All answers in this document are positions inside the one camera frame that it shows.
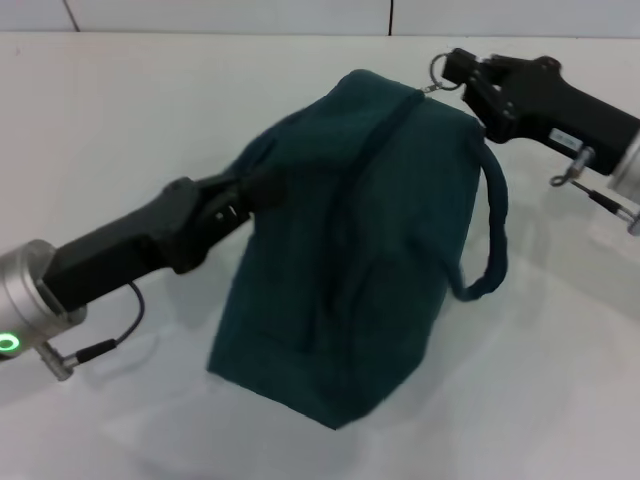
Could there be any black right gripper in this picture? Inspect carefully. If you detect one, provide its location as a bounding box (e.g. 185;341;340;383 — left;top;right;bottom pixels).
441;47;640;177

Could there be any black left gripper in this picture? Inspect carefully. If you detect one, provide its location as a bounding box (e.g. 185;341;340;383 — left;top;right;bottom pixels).
42;165;292;314

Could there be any dark teal lunch bag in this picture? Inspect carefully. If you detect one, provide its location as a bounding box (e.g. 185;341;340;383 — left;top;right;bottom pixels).
207;52;510;431

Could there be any right arm cable with connector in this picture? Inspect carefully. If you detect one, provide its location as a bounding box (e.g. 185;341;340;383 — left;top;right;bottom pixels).
549;146;640;229

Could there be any arm cable with connector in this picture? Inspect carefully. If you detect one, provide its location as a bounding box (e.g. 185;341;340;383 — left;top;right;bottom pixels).
549;146;640;229
37;281;146;384

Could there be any left arm cable with connector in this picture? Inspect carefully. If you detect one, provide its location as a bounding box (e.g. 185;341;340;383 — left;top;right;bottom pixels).
37;281;146;384

